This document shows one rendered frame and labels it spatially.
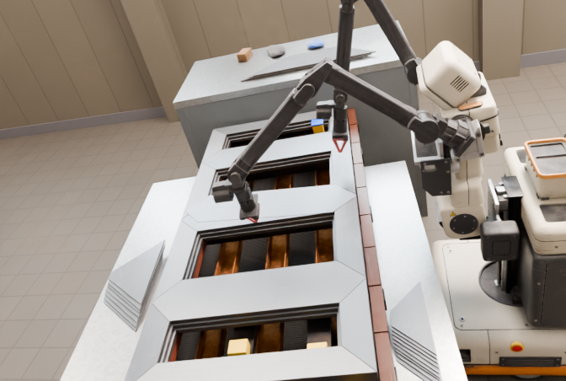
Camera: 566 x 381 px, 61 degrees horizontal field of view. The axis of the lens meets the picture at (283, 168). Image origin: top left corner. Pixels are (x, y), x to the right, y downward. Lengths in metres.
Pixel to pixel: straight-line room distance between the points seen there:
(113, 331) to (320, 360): 0.84
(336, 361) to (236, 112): 1.62
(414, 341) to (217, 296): 0.65
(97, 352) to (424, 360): 1.11
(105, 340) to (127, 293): 0.19
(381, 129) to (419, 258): 1.02
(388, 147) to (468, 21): 2.07
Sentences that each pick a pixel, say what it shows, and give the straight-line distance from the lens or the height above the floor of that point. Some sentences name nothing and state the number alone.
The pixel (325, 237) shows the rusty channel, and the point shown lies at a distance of 2.05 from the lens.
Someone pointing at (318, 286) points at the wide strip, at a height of 0.86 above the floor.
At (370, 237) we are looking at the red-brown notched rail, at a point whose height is 0.83.
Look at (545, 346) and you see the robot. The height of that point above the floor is 0.25.
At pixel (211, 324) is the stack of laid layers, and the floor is 0.83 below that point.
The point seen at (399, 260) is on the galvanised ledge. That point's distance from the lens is 1.91.
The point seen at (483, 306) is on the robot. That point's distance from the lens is 2.29.
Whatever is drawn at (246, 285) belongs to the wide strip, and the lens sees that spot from 1.69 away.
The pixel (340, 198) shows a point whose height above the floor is 0.86.
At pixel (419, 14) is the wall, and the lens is 4.54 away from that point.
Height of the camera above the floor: 2.04
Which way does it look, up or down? 32 degrees down
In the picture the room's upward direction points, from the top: 15 degrees counter-clockwise
